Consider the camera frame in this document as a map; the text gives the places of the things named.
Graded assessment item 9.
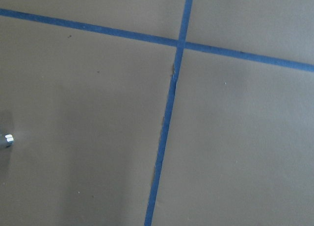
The chrome tee pipe fitting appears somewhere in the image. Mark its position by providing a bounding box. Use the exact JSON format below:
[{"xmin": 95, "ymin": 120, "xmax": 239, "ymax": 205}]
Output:
[{"xmin": 0, "ymin": 134, "xmax": 14, "ymax": 149}]

